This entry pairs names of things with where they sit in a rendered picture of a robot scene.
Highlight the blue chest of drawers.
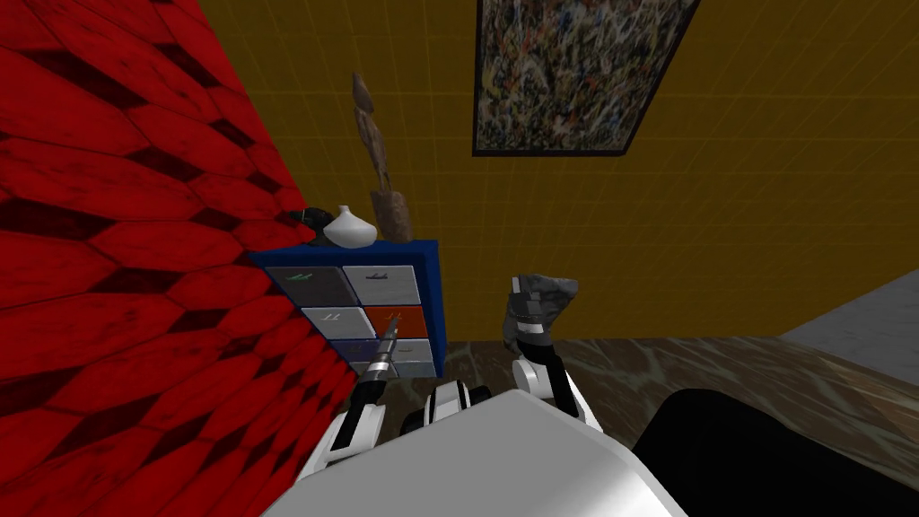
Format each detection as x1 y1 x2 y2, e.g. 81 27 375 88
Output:
247 239 448 381

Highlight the brown wooden sculpture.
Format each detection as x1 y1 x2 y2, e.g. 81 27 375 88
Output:
351 71 415 244

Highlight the pale grey drawer front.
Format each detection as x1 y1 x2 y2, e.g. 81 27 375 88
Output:
301 306 378 341

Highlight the black rounded ornament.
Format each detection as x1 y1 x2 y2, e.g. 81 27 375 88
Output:
290 206 336 247

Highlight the speckled painting in black frame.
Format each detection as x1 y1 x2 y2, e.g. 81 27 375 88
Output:
471 0 702 159

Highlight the blue grey drawer front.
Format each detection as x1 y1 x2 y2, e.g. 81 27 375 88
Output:
329 338 383 364

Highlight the white vase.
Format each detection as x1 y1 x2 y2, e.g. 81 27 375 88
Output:
322 205 379 250

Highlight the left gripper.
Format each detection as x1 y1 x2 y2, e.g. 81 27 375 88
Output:
371 318 402 369

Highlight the dark grey drawer front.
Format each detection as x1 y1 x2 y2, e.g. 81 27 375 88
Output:
265 265 360 309

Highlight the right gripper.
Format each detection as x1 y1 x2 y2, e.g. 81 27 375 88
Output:
502 273 580 342

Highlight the light grey drawer front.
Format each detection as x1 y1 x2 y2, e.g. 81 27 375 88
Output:
341 265 422 307

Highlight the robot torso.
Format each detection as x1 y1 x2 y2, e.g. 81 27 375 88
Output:
261 380 690 517

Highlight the red drawer front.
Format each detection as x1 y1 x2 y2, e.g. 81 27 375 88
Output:
364 305 429 341

